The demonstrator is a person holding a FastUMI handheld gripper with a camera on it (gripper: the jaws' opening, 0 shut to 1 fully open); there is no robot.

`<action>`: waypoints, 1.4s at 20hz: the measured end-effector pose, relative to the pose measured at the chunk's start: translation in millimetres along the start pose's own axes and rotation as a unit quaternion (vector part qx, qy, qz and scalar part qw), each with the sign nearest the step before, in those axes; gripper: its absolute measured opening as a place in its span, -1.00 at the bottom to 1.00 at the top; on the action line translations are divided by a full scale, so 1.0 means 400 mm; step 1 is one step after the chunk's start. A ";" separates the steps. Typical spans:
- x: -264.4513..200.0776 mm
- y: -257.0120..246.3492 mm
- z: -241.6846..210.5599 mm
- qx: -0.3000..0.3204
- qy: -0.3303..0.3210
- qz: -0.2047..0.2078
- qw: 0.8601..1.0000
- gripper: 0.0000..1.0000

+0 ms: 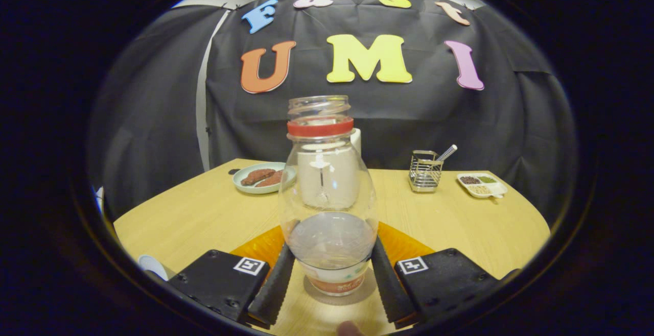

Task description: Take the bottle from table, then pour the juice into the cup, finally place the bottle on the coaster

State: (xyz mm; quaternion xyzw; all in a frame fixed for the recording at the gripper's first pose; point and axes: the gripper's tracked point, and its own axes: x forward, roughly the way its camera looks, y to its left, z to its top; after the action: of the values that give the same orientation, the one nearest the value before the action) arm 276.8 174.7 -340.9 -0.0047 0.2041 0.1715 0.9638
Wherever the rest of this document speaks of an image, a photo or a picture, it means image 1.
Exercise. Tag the brown sausage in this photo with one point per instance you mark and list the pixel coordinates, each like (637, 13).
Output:
(273, 180)
(257, 175)

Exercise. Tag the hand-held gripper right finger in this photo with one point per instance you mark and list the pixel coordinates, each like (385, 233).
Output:
(391, 290)

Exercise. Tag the wooden table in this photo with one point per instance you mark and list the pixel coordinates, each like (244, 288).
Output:
(449, 223)

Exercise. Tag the pale blue cup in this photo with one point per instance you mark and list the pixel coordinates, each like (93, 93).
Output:
(152, 266)

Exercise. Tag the white box appliance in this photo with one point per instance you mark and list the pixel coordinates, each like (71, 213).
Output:
(356, 142)

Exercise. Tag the pale green plate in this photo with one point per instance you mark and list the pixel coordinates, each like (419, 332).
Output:
(245, 187)

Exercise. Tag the clear juice bottle red collar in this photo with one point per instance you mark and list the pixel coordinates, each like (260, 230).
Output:
(329, 249)

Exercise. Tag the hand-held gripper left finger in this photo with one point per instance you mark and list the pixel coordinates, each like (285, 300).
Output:
(276, 290)

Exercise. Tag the white divided spice dish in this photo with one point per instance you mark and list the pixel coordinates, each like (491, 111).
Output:
(483, 187)

